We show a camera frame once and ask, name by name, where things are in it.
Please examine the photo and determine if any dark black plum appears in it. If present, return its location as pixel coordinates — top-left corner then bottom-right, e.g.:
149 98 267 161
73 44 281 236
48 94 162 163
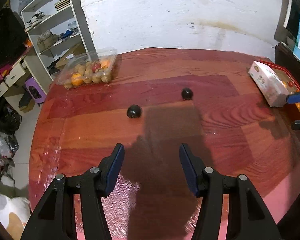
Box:
181 87 193 100
127 105 142 119

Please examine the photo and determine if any red cardboard tray box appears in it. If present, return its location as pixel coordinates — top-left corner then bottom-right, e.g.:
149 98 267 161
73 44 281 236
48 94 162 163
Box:
259 61 300 108

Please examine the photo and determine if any dark wooden cabinet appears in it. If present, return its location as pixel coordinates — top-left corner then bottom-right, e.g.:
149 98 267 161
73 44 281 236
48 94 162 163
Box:
274 43 300 84

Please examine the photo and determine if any white tissue pack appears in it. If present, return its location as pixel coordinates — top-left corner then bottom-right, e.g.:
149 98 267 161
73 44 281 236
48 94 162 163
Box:
248 61 289 107

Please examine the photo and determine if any pink table mat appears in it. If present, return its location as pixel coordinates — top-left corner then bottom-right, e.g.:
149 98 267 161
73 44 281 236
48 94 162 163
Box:
77 172 300 239

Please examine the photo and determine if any purple plastic stool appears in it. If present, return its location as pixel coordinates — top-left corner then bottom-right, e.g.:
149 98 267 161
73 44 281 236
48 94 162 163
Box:
25 77 46 106

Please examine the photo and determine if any white drawer cabinet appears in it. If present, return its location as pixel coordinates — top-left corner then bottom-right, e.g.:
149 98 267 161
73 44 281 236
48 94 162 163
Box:
0 53 32 116

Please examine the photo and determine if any clear plastic fruit container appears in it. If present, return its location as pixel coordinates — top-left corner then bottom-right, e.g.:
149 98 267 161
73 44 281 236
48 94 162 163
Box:
56 47 117 89

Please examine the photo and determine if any white shelving unit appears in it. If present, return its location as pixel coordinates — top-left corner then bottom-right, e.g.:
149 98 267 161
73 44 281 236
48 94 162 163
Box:
20 0 95 93

